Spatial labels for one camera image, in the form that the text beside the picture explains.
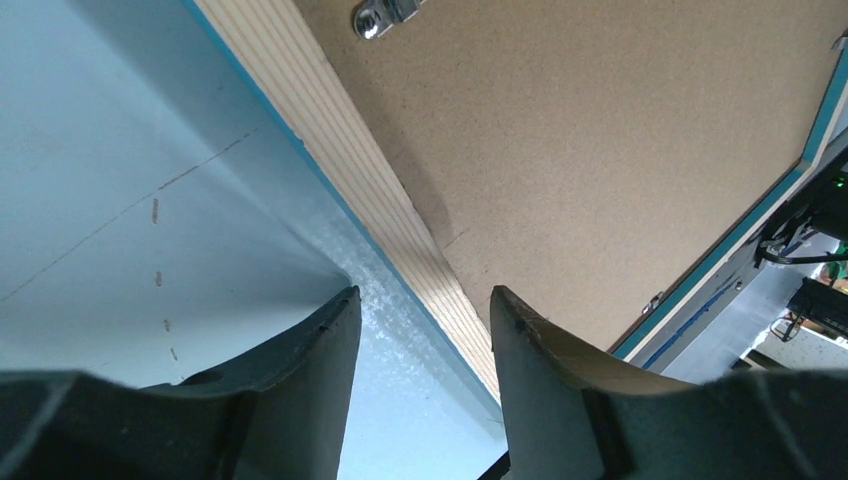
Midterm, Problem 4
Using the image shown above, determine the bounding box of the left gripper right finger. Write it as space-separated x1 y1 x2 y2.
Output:
490 286 847 479

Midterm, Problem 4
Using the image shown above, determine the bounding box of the light blue table mat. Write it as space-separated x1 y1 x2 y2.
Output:
1 1 506 479

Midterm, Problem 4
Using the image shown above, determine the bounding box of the silver metal retaining clip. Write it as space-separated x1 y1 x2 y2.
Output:
352 0 423 41

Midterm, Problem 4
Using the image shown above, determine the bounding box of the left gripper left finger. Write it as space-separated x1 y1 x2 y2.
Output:
1 286 362 479

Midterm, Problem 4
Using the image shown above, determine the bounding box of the brown fibreboard backing board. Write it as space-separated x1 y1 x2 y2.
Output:
298 0 847 348

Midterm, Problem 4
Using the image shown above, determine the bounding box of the light wooden picture frame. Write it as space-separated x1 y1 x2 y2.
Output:
196 1 847 390

